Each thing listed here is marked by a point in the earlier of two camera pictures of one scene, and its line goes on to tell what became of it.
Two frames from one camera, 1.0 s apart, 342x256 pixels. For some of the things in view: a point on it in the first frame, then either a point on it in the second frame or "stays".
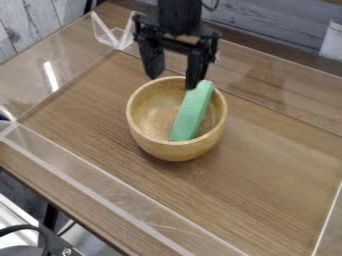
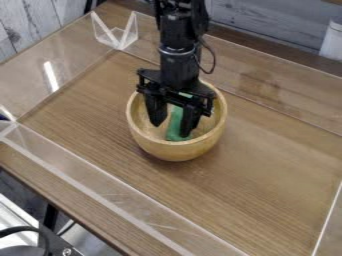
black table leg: (51, 216) stays
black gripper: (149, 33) to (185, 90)
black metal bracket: (54, 245) stays
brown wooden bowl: (154, 108) stays
